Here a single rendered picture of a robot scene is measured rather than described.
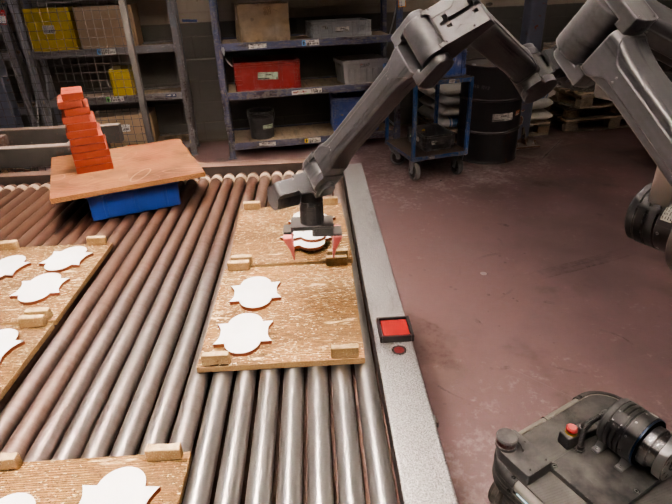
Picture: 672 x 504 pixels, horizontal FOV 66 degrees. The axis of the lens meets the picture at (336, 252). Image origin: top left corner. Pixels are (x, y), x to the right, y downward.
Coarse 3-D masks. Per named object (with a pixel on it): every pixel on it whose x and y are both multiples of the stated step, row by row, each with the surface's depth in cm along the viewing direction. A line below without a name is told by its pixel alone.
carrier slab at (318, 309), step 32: (224, 288) 134; (288, 288) 133; (320, 288) 133; (352, 288) 132; (224, 320) 122; (288, 320) 121; (320, 320) 120; (352, 320) 120; (256, 352) 111; (288, 352) 111; (320, 352) 110
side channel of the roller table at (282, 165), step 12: (204, 168) 218; (216, 168) 218; (228, 168) 218; (240, 168) 219; (252, 168) 219; (264, 168) 219; (276, 168) 219; (288, 168) 220; (300, 168) 220; (0, 180) 216; (12, 180) 216; (24, 180) 217; (36, 180) 217; (48, 180) 217
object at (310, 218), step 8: (304, 208) 121; (312, 208) 121; (320, 208) 122; (304, 216) 122; (312, 216) 122; (320, 216) 123; (328, 216) 128; (296, 224) 124; (304, 224) 123; (312, 224) 123; (320, 224) 123; (328, 224) 123
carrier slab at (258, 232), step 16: (288, 208) 179; (336, 208) 178; (240, 224) 169; (256, 224) 168; (272, 224) 168; (288, 224) 168; (336, 224) 166; (240, 240) 159; (256, 240) 158; (272, 240) 158; (256, 256) 149; (272, 256) 149; (288, 256) 148; (304, 256) 148; (320, 256) 148
